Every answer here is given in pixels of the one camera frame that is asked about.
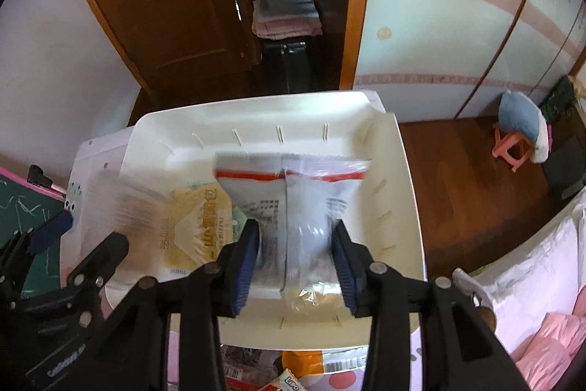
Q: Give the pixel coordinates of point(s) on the dark brown snack packet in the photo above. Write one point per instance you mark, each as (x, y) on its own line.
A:
(247, 361)

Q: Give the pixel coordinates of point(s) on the red and white snack packet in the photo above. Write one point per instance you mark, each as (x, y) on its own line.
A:
(286, 382)

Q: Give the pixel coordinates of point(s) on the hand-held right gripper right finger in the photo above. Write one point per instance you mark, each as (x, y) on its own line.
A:
(343, 269)

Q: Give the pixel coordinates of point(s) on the orange snack packet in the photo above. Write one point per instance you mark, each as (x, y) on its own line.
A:
(302, 361)

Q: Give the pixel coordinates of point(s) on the white pillow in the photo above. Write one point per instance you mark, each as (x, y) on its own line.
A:
(531, 267)

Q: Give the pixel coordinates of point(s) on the white packet with barcode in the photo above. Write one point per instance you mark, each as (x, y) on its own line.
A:
(343, 361)

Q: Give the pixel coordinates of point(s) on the pink blanket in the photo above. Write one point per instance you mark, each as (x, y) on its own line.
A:
(554, 345)

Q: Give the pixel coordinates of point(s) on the dark green patterned cloth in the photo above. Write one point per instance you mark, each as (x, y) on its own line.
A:
(558, 98)

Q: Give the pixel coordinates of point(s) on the white stuffed cushion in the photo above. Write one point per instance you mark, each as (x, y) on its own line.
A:
(542, 143)

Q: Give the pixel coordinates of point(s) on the light blue sliding wardrobe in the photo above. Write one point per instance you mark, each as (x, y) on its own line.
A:
(435, 6)

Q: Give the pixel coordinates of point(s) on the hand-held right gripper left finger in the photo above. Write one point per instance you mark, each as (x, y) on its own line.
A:
(245, 265)

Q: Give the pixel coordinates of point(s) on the white plastic tray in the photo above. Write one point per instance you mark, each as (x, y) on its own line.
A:
(293, 134)

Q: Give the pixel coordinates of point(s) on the dark box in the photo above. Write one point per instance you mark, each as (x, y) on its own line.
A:
(565, 171)

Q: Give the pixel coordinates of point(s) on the brown wooden bedpost knob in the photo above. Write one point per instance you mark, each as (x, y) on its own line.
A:
(486, 315)

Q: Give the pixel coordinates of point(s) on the folded blue towel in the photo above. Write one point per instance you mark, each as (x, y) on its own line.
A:
(284, 8)

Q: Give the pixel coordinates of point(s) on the black clip on pink bar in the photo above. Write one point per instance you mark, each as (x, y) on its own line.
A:
(40, 178)

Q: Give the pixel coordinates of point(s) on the blue cushion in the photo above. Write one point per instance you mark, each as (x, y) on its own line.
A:
(517, 116)

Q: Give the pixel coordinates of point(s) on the white packet with red stripe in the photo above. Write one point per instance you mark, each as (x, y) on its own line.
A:
(297, 207)

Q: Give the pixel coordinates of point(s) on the folded pink towel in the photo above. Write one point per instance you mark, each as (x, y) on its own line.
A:
(284, 29)

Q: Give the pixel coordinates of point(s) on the green chalkboard with pink frame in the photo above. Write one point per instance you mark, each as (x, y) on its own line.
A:
(23, 207)

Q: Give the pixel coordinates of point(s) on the cream yellow snack packet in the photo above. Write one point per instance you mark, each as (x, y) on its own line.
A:
(192, 226)

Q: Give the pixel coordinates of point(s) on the pink plastic stool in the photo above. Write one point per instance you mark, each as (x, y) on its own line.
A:
(506, 148)

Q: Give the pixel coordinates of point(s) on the round beige sticker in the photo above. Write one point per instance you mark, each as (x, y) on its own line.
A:
(384, 33)

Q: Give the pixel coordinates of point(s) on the wooden shelf cabinet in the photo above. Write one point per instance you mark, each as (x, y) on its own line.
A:
(355, 6)

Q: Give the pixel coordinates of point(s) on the black suitcase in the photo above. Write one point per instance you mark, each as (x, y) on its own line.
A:
(288, 65)

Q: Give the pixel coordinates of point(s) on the clear plastic snack packet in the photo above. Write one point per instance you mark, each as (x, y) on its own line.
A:
(114, 203)

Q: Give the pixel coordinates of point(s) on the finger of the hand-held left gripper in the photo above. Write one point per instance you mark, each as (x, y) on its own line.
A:
(103, 253)
(52, 228)

